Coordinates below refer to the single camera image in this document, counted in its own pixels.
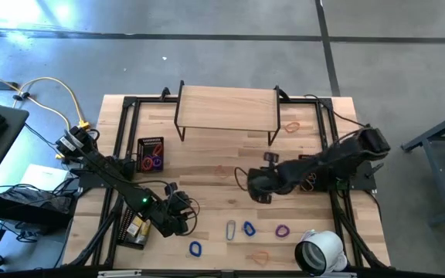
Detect grey-blue metal table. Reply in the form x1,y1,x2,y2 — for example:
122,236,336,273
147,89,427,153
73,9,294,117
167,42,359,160
401,106,445,227

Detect black side table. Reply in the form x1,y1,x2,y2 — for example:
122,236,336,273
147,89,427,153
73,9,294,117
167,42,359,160
0,100,73,266

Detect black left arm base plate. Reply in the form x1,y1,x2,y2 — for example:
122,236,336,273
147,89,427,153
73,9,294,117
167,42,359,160
70,168,131,190

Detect black metal table frame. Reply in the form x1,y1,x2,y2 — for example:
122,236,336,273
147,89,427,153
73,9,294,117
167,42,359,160
66,87,392,273

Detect yellow power cable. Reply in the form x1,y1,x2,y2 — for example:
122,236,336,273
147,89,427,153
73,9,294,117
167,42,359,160
0,64,92,161

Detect black mesh flat tray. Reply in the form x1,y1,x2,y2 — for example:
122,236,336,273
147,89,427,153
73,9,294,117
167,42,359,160
116,202,156,251

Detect dark grey bag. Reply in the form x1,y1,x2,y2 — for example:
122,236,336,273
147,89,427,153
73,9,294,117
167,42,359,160
0,187,73,213

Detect thin black cable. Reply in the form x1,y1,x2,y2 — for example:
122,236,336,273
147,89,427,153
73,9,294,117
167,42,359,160
303,93,369,128

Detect white cylinder with dark lens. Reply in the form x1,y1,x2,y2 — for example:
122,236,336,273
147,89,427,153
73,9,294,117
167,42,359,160
294,229,349,276

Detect black mesh basket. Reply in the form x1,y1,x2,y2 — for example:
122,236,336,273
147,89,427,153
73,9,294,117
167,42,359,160
136,136,165,174
297,154,326,193

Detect white flat box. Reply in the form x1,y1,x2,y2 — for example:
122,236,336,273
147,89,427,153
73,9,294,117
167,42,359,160
20,164,71,192

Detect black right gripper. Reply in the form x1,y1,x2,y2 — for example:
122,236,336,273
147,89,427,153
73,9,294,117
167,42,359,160
247,151,287,205

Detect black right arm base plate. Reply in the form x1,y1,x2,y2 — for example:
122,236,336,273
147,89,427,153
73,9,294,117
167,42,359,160
324,161,385,192

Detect silver metal bracket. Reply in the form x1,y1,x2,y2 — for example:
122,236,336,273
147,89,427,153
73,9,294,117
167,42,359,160
97,270,142,278

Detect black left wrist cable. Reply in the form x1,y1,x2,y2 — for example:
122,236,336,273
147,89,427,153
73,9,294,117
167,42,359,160
183,195,200,236

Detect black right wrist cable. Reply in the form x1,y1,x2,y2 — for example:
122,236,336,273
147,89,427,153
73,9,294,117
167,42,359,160
233,166,250,192

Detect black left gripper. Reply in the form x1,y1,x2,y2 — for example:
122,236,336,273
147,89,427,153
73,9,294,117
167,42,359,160
151,182,192,238

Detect wooden shelf riser black legs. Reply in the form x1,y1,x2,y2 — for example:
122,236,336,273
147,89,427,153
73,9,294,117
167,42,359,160
173,80,282,147

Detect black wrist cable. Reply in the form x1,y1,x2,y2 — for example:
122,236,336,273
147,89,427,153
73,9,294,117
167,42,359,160
233,166,250,192
183,195,200,236

